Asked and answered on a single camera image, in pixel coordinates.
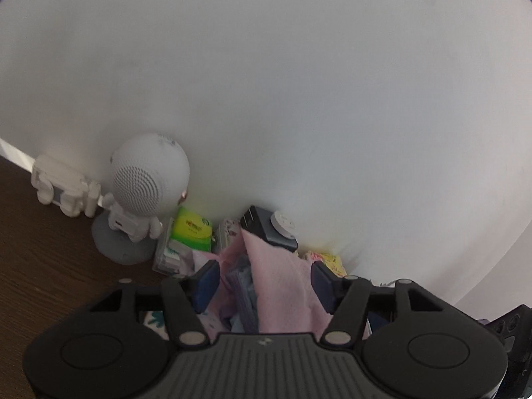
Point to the pink floral folded cloth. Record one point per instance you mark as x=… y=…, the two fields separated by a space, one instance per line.
x=225 y=233

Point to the white teal flower folded cloth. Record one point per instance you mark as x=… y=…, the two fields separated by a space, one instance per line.
x=154 y=321

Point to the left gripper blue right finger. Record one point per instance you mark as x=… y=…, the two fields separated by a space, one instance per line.
x=346 y=300

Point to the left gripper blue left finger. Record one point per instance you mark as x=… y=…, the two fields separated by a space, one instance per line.
x=184 y=299

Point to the clear plastic packet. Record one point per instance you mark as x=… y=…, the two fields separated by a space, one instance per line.
x=171 y=257

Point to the dark box with white dial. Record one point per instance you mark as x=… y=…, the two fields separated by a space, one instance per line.
x=257 y=221

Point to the yellow snack pack stack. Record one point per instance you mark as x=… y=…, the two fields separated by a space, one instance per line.
x=333 y=262

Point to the green tissue pack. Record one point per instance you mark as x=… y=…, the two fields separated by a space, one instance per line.
x=191 y=230

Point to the pink blue purple garment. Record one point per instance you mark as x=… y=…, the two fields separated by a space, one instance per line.
x=286 y=301

